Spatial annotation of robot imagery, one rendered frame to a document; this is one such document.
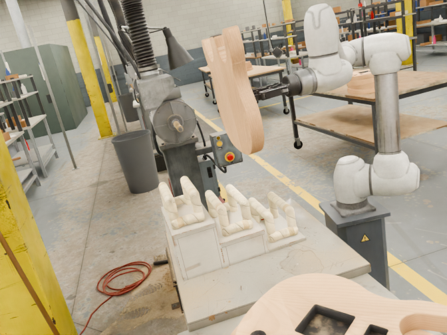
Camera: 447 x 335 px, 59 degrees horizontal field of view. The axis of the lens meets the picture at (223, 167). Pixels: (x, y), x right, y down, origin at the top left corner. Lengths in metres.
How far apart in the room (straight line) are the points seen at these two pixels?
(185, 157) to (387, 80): 1.26
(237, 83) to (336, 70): 0.39
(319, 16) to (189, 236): 0.83
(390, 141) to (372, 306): 1.15
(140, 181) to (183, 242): 3.83
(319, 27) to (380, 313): 0.90
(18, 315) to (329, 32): 1.96
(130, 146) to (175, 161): 2.47
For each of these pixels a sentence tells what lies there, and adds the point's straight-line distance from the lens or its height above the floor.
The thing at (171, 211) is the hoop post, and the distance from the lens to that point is 1.30.
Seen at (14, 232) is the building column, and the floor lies 0.98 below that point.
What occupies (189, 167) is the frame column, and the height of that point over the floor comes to 0.92.
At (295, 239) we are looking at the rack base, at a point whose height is 0.94.
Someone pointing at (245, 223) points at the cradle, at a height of 1.05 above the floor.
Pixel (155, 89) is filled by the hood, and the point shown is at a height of 1.48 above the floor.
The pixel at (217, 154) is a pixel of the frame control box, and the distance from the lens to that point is 2.39.
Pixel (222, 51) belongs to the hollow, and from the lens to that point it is 1.32.
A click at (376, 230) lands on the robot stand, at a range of 2.16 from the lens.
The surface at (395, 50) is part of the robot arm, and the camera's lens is 1.96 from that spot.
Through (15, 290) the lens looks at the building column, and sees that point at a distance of 2.31.
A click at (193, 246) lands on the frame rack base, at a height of 1.04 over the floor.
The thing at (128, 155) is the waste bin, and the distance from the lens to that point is 5.01.
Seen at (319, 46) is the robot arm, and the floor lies 1.57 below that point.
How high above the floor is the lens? 1.66
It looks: 18 degrees down
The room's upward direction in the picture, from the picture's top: 12 degrees counter-clockwise
